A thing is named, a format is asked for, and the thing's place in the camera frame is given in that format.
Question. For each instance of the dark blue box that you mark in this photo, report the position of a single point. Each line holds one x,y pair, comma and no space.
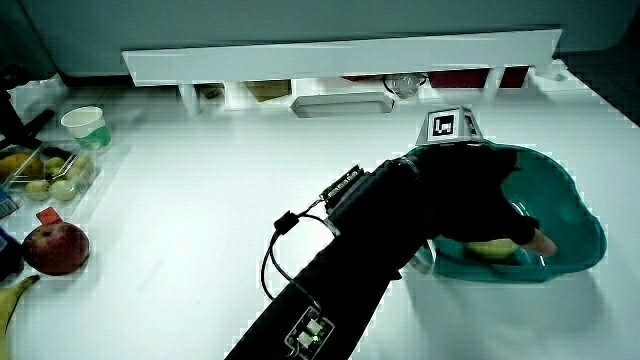
7,255

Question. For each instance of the yellow banana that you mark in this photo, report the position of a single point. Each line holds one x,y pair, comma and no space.
9,300

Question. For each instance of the white and green paper cup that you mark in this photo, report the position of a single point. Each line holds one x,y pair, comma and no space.
87,127

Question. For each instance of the white crumpled plastic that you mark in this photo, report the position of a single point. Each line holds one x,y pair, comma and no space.
550,70

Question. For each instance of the clear glass cup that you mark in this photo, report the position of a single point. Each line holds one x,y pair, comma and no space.
405,84

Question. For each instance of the small green fruit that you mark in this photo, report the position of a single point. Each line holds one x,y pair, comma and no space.
62,190
80,167
55,164
37,190

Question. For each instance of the white desk shelf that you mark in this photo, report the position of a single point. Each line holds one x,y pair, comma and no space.
325,57

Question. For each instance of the person's right hand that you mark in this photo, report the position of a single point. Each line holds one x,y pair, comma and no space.
460,195

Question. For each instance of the white rectangular tray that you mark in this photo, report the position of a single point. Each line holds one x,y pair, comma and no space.
342,104

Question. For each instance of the yellow mango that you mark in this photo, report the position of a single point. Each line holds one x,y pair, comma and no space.
17,166

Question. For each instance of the black camera stand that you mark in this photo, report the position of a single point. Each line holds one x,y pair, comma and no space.
12,125

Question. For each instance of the red apple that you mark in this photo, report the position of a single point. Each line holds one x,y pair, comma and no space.
55,248

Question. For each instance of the person's right forearm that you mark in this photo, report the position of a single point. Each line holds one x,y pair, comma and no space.
350,260

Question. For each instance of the green pear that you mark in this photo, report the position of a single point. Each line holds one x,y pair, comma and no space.
492,248

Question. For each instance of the teal plate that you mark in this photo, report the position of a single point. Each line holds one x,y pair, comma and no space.
560,210

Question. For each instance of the circuit board with green light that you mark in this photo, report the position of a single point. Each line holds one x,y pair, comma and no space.
309,333

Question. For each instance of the clear plastic fruit container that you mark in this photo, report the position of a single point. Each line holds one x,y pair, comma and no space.
85,187

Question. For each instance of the red tag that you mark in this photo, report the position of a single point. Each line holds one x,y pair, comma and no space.
49,215

